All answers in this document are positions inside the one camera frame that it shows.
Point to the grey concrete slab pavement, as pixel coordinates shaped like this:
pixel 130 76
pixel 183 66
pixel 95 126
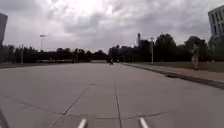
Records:
pixel 100 96

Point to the tall chimney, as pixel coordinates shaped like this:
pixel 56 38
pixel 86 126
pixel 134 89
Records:
pixel 138 37

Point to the dark kerb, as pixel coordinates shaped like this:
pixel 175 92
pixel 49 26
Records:
pixel 176 76

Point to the row of dark trees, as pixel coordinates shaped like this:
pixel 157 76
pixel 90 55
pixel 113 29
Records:
pixel 166 50

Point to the pale lamp pole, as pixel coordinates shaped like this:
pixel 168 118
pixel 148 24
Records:
pixel 152 51

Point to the robot's own part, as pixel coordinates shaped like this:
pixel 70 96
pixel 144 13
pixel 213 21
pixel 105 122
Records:
pixel 144 123
pixel 82 123

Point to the grass strip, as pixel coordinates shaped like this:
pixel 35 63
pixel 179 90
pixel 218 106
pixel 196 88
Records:
pixel 176 65

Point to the grey building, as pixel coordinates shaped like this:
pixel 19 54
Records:
pixel 2 26

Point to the building with window rows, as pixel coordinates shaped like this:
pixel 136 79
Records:
pixel 217 21

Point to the grey side path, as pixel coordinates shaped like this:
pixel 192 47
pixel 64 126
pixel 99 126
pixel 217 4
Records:
pixel 206 75

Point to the tall street lamp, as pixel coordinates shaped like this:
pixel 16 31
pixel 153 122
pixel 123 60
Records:
pixel 42 41

